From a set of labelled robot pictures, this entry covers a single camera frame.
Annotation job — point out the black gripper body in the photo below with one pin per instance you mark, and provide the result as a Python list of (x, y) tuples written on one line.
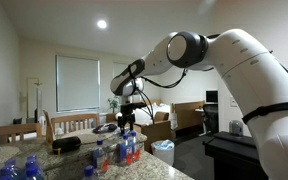
[(126, 115)]

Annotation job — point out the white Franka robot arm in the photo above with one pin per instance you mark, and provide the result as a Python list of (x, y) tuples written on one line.
[(250, 73)]

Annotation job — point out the shrink-wrapped water bottle pack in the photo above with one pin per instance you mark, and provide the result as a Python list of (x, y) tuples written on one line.
[(30, 166)]

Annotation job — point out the green potted plant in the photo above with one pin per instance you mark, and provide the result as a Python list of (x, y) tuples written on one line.
[(113, 104)]

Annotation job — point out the white bedding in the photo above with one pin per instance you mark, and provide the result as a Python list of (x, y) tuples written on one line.
[(159, 111)]

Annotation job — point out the white trash bin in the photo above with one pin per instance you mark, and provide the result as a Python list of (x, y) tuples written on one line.
[(163, 153)]

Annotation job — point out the narrow white window blind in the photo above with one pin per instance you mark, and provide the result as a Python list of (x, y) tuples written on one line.
[(117, 68)]

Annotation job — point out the wooden dining chair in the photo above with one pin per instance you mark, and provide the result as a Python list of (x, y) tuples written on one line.
[(74, 118), (14, 128)]

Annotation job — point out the black zip case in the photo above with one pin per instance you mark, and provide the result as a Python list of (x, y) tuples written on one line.
[(66, 144)]

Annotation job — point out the wooden desk panel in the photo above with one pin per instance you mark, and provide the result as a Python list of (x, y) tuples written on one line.
[(187, 115)]

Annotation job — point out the large white window blind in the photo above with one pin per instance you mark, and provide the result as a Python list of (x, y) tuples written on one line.
[(77, 83)]

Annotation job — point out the tan wooden board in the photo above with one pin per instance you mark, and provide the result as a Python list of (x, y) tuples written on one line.
[(49, 130)]

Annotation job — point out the black office chair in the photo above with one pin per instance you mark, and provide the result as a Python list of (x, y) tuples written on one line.
[(211, 118)]

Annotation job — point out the black computer monitor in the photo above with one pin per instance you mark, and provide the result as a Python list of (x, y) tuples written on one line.
[(212, 96)]

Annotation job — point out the round ceiling light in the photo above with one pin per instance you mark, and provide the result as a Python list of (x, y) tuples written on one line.
[(101, 24)]

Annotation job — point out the gray cylindrical device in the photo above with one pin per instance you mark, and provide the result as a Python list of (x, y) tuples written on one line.
[(236, 128)]

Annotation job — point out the black low cabinet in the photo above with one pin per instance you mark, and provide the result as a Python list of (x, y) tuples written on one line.
[(234, 156)]

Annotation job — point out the brown wooden bed frame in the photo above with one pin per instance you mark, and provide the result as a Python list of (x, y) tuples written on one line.
[(157, 131)]

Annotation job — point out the white wall switch plate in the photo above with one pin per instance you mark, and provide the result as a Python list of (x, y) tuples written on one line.
[(234, 101)]

